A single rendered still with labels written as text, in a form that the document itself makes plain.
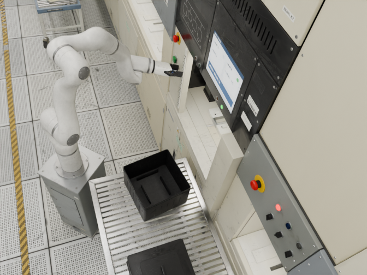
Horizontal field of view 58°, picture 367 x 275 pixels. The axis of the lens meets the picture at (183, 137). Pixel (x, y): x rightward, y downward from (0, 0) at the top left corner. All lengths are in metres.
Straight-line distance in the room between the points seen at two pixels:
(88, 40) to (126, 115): 1.79
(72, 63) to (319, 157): 1.00
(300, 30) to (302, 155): 0.36
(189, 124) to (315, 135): 1.22
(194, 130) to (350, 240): 1.29
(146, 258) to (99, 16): 3.28
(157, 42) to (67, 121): 1.23
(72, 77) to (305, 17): 0.93
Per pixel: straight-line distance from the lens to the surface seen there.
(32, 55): 3.94
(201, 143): 2.02
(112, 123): 3.18
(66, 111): 1.64
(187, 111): 2.16
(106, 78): 3.57
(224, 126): 2.07
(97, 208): 1.92
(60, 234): 2.72
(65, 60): 1.48
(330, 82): 0.92
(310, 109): 0.99
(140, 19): 2.88
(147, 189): 1.94
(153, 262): 1.70
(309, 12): 0.95
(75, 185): 2.00
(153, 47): 2.61
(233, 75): 1.32
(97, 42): 1.53
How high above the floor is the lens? 2.51
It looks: 54 degrees down
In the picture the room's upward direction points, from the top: 11 degrees clockwise
